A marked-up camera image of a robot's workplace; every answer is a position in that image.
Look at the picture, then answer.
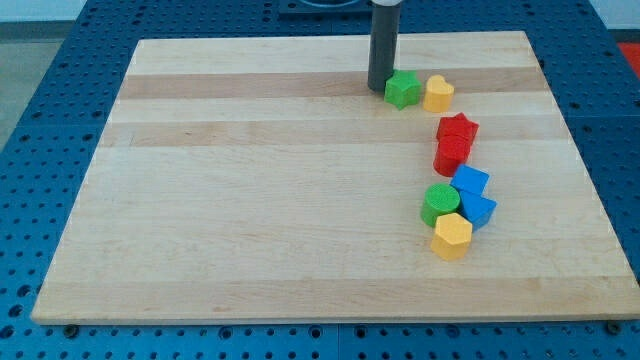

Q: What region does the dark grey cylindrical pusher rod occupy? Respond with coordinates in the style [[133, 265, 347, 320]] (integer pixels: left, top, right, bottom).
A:
[[367, 2, 402, 93]]

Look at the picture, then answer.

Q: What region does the green star block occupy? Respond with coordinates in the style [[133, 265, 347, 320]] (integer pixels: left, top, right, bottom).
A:
[[384, 69, 422, 110]]

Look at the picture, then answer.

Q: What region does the blue cube block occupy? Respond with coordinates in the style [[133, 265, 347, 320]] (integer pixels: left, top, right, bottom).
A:
[[450, 164, 490, 195]]

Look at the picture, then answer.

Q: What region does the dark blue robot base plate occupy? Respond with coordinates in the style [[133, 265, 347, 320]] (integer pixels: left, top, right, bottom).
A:
[[278, 0, 372, 19]]

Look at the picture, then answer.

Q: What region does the yellow heart block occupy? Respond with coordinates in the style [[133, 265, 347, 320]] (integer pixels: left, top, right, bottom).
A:
[[423, 75, 455, 113]]

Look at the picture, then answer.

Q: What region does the red cylinder block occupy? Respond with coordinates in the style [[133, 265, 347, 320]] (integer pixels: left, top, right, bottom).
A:
[[433, 135, 471, 177]]

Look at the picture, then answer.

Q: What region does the yellow hexagon block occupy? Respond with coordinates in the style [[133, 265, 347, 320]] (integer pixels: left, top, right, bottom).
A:
[[430, 213, 473, 261]]

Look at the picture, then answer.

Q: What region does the red star block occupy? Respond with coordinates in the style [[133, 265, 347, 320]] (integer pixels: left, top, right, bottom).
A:
[[436, 113, 479, 144]]

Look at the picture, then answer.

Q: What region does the green cylinder block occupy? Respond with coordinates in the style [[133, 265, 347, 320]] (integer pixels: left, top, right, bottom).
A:
[[420, 183, 461, 227]]

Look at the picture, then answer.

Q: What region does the light wooden board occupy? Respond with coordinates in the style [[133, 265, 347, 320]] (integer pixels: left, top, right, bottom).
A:
[[31, 31, 639, 325]]

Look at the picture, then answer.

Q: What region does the blue triangle block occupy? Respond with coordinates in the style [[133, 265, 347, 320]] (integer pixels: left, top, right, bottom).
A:
[[458, 190, 497, 231]]

